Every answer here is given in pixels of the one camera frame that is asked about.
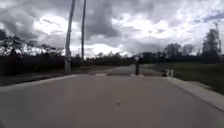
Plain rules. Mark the row of trees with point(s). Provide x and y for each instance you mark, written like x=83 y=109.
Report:
x=20 y=55
x=186 y=54

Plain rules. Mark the grass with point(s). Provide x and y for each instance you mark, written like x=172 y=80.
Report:
x=200 y=75

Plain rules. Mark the short white post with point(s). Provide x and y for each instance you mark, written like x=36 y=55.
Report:
x=168 y=72

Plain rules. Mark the pale concrete kerb strip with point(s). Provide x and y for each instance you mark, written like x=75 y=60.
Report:
x=200 y=93

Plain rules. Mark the grey paved path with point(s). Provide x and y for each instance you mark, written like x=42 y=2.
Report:
x=110 y=100

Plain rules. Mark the tall grey pole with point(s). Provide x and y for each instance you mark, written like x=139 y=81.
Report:
x=83 y=30
x=69 y=40

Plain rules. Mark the dark bollard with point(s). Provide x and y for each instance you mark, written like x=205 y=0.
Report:
x=137 y=66

